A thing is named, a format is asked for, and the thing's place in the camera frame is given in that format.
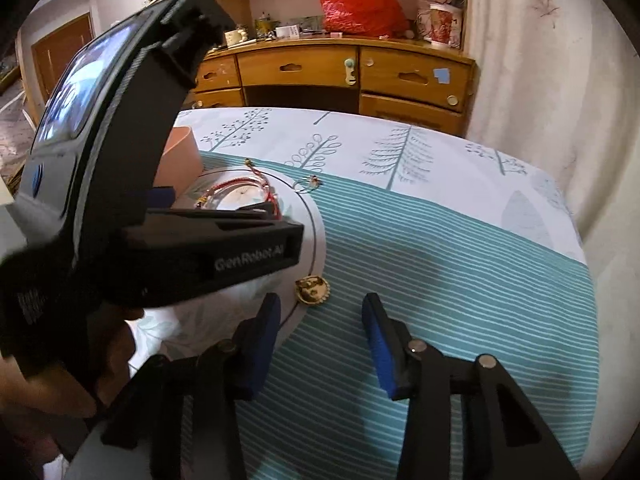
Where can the red print mug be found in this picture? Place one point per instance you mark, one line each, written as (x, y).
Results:
(445, 27)

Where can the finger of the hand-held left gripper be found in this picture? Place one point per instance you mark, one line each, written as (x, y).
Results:
(161, 196)

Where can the pink plastic drawer tray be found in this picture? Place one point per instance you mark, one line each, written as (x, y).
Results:
(180, 160)

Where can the person's left hand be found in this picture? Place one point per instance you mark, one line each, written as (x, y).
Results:
(55, 392)

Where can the wooden desk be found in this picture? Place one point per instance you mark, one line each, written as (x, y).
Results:
(310, 67)

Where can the tree print tablecloth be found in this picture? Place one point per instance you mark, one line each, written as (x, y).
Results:
(425, 260)

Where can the cream cup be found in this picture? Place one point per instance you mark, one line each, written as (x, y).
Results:
(235, 37)

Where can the white leaf print curtain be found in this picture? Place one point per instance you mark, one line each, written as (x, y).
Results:
(550, 85)

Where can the floral paper bag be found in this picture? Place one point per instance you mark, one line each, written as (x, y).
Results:
(424, 17)

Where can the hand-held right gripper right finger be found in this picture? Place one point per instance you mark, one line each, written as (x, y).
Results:
(382, 347)

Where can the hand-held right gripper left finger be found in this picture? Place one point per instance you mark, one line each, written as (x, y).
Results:
(261, 345)

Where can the green drawer hook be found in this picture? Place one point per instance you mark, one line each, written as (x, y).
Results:
(349, 72)

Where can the brown wooden door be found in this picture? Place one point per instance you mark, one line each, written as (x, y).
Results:
(60, 55)

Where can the blue sticker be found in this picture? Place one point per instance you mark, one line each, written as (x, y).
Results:
(442, 75)

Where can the gold flower brooch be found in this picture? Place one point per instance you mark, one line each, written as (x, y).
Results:
(312, 291)

